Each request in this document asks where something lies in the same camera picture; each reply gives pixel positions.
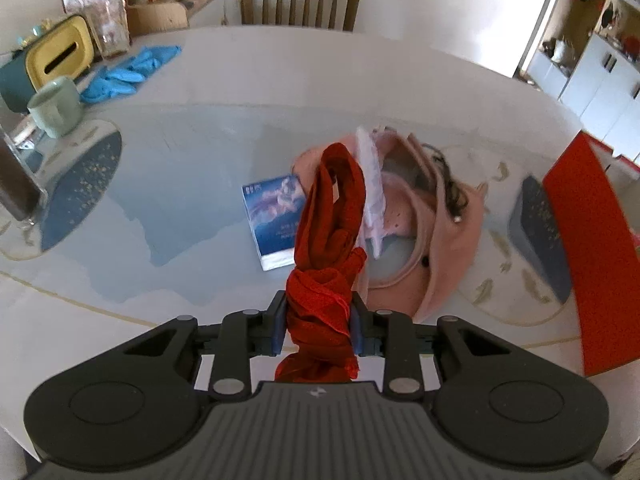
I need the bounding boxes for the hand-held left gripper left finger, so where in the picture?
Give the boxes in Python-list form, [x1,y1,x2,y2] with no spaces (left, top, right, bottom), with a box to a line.
[122,290,288,401]

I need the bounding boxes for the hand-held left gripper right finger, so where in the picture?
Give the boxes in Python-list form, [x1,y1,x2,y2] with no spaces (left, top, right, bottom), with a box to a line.
[350,292,508,401]

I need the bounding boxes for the red mesh cloth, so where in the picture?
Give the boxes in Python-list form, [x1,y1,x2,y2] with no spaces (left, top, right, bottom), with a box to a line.
[274,142,368,383]

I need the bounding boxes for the blue tissue pack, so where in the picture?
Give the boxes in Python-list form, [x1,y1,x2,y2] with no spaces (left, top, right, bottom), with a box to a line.
[242,175,307,272]

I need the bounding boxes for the pink coat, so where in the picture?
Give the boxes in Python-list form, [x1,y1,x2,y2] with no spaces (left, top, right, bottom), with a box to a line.
[292,127,488,323]

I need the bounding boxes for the red white cardboard box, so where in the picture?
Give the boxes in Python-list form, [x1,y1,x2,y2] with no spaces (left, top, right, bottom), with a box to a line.
[542,130,640,378]

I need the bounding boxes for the white sheer cloth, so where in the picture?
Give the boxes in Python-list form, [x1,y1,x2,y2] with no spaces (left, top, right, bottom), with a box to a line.
[354,125,388,261]

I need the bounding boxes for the blue printed table mat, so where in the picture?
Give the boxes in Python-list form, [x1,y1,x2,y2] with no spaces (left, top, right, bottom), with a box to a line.
[0,102,591,356]

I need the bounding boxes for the blue rubber gloves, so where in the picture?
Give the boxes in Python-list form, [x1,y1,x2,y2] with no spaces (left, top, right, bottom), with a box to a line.
[80,45,183,106]

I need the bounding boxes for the dark brown clear container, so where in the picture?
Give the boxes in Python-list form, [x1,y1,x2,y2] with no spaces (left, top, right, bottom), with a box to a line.
[0,125,48,226]

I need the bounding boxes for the green mug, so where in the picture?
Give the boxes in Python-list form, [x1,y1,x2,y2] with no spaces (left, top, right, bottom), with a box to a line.
[27,76,83,138]

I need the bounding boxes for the brown basket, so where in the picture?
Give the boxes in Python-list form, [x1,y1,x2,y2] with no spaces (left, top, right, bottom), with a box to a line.
[125,2,190,37]

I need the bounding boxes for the white cabinet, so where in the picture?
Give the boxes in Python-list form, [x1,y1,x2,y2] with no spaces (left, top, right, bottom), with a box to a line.
[527,35,640,161]

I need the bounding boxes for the clear glass jar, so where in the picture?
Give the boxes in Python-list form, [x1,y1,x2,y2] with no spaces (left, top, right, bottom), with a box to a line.
[82,0,132,60]

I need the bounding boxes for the grey bag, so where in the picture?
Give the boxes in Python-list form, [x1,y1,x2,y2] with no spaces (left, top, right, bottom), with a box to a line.
[544,36,571,63]

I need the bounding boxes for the yellow teal tissue box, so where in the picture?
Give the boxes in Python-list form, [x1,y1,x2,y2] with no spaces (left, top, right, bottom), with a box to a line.
[0,15,96,111]

